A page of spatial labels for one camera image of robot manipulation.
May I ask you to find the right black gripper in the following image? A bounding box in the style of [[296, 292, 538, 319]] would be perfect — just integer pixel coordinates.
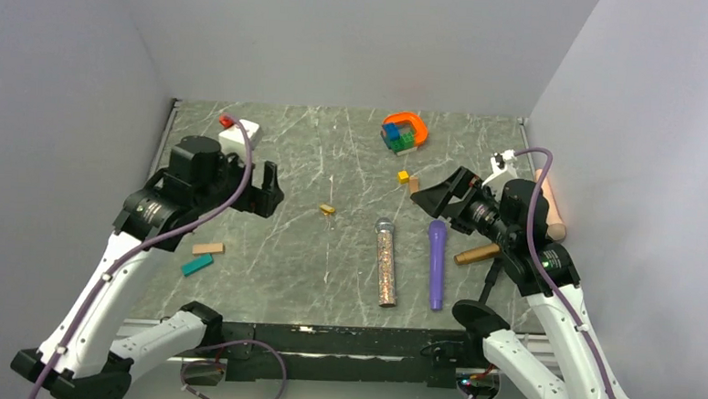
[[409, 163, 521, 248]]

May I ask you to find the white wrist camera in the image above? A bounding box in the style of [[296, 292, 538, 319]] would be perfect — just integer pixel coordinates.
[[217, 114, 263, 160], [484, 149, 518, 195]]

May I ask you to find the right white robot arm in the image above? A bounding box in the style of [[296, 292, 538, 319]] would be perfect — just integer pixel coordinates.
[[411, 167, 630, 399]]

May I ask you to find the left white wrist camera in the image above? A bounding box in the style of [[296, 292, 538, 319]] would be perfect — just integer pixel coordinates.
[[217, 114, 263, 160]]

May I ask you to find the teal wooden block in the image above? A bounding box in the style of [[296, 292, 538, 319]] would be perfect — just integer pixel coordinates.
[[181, 254, 214, 277]]

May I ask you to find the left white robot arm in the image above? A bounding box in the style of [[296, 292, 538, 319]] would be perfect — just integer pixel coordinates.
[[10, 135, 284, 399]]

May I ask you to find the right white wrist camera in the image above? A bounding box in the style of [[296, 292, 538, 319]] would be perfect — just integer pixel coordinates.
[[484, 149, 518, 195]]

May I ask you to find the gold microphone on stand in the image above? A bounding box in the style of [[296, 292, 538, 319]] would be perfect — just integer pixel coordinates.
[[453, 243, 502, 266]]

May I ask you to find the small tan wooden block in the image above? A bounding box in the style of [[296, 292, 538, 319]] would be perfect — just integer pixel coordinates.
[[407, 175, 420, 195]]

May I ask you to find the orange horseshoe with lego blocks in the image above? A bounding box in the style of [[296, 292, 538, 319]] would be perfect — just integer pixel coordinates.
[[380, 111, 429, 155]]

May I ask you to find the peach wooden rolling pin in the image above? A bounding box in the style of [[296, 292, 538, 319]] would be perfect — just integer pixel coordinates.
[[540, 177, 566, 242]]

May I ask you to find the black front rail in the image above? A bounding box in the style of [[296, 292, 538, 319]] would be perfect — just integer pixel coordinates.
[[159, 315, 523, 396]]

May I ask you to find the black microphone stand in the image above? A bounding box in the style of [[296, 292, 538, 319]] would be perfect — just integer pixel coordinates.
[[451, 257, 510, 339]]

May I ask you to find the glitter microphone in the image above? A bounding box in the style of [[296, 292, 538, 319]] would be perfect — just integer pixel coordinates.
[[375, 217, 396, 309]]

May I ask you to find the purple microphone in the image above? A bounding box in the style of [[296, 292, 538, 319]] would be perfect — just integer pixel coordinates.
[[428, 219, 447, 311]]

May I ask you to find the purple cable under table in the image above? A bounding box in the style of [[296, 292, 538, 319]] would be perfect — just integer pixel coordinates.
[[178, 335, 290, 399]]

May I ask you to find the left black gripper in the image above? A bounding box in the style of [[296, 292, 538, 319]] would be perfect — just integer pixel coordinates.
[[194, 146, 286, 218]]

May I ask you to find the small yellow cube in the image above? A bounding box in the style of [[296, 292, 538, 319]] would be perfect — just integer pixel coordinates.
[[396, 170, 410, 184]]

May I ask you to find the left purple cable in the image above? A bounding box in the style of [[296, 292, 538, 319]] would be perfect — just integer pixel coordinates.
[[27, 106, 258, 399]]

